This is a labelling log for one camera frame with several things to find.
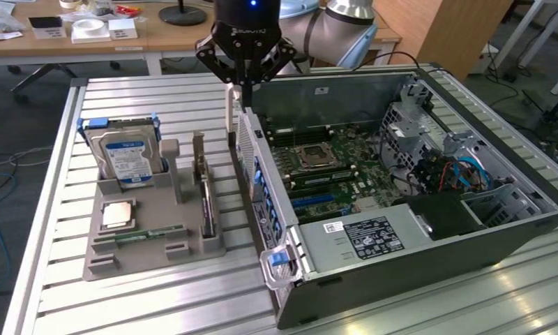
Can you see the black rating label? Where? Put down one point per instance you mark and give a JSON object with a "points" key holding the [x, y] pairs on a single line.
{"points": [[372, 237]]}

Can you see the white table frame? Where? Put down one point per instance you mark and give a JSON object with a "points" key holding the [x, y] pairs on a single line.
{"points": [[540, 28]]}

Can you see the silver disk bracket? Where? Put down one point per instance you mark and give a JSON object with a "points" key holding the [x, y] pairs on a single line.
{"points": [[465, 146]]}

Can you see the black graphics card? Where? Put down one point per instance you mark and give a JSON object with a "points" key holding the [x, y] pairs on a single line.
{"points": [[208, 209]]}

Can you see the open black PC case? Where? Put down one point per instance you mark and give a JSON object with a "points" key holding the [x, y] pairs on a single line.
{"points": [[400, 279]]}

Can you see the blue case latch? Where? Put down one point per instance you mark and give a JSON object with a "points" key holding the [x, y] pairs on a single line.
{"points": [[279, 260]]}

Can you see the hard disk with blue carrier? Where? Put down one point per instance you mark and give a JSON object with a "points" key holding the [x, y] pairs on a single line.
{"points": [[125, 157]]}

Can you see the silver CPU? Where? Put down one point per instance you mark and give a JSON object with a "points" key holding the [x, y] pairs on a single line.
{"points": [[117, 213]]}

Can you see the black chair base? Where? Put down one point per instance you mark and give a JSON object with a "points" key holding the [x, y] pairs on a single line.
{"points": [[32, 75]]}

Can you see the beige tape roll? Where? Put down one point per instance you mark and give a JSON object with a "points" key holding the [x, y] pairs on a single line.
{"points": [[68, 3]]}

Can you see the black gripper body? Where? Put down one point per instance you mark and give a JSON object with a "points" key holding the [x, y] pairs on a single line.
{"points": [[247, 21]]}

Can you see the white tape roll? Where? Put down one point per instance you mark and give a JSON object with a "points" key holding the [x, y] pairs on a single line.
{"points": [[87, 26]]}

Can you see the wooden desk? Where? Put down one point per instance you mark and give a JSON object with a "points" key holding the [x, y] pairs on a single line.
{"points": [[28, 46]]}

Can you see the blue expansion slot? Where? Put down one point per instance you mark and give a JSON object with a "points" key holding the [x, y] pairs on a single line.
{"points": [[313, 199]]}

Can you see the flat white box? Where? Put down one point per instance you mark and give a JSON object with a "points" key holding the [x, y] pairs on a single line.
{"points": [[91, 39]]}

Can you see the CPU socket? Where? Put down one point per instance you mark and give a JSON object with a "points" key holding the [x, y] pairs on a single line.
{"points": [[313, 155]]}

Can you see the black tripod stand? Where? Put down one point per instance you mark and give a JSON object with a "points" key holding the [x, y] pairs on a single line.
{"points": [[556, 104]]}

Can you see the white barcode sticker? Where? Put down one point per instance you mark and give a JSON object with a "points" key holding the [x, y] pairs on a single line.
{"points": [[333, 227]]}

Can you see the red and white packet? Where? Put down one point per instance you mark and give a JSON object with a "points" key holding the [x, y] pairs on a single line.
{"points": [[127, 11]]}

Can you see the perforated metal cage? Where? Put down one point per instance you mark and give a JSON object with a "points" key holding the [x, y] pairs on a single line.
{"points": [[409, 139]]}

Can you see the clear plastic bag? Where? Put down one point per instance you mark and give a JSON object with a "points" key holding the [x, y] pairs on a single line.
{"points": [[0, 21]]}

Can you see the silver chipset heatsink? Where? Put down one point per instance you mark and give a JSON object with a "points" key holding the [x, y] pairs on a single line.
{"points": [[367, 204]]}

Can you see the white box with black lid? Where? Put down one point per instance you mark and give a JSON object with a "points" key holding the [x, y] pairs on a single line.
{"points": [[48, 28]]}

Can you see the green RAM stick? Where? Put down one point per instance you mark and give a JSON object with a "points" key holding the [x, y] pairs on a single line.
{"points": [[139, 234]]}

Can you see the grey power supply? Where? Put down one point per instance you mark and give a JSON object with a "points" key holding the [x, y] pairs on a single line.
{"points": [[321, 251]]}

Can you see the plain white box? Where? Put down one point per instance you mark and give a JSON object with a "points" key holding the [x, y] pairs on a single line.
{"points": [[121, 29]]}

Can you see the grey parts rack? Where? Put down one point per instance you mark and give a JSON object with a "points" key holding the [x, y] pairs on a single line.
{"points": [[157, 216]]}

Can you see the green motherboard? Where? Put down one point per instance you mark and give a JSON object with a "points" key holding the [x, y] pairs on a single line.
{"points": [[353, 167]]}

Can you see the small white case sticker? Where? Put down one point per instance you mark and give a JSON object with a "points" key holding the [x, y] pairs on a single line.
{"points": [[321, 90]]}

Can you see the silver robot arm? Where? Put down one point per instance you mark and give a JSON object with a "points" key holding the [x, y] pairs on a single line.
{"points": [[335, 38]]}

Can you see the black round lamp base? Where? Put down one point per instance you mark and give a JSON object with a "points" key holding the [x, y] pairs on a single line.
{"points": [[181, 15]]}

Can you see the white card with red print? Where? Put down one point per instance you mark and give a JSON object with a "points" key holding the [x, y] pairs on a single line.
{"points": [[4, 36]]}

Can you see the silver disk bay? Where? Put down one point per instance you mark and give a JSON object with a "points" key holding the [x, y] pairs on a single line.
{"points": [[503, 206]]}

